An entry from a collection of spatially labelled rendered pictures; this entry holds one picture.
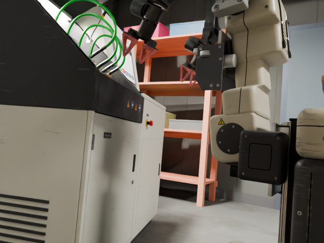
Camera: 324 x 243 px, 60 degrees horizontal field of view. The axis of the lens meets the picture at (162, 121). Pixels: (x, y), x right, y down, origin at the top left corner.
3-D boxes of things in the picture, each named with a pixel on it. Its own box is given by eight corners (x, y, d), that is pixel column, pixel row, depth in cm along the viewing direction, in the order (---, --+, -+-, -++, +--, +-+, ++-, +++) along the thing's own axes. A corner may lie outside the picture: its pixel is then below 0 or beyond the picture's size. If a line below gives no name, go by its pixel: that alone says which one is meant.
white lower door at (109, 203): (78, 293, 105) (96, 112, 109) (73, 291, 106) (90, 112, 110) (131, 236, 169) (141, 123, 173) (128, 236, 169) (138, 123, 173)
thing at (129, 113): (96, 111, 111) (100, 72, 112) (86, 111, 112) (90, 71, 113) (140, 122, 172) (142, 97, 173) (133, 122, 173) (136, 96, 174)
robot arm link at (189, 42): (211, 31, 131) (218, 37, 138) (192, 23, 137) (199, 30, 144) (198, 54, 133) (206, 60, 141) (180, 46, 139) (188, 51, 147)
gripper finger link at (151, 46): (126, 56, 107) (136, 33, 105) (137, 61, 113) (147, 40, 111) (138, 63, 103) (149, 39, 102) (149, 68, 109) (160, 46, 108)
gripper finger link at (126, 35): (113, 50, 101) (124, 26, 99) (126, 56, 107) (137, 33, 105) (125, 58, 97) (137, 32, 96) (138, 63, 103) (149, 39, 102)
